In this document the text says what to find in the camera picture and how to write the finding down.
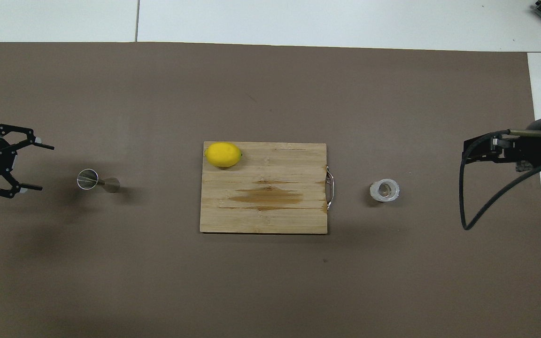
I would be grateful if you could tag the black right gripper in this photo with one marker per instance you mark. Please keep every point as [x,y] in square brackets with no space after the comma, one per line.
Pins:
[536,148]

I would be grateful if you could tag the steel double jigger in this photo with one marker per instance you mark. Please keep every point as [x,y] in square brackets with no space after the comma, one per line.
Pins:
[87,179]

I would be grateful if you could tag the frosted glass cup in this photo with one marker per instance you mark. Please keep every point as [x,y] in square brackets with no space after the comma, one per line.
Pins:
[377,192]

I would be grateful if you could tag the yellow lemon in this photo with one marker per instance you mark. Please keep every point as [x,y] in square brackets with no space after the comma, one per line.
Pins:
[223,155]

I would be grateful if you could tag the wooden cutting board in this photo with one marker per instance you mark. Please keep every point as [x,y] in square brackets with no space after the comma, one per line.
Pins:
[275,188]

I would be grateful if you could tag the brown table mat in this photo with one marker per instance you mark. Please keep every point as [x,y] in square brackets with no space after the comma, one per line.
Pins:
[270,94]

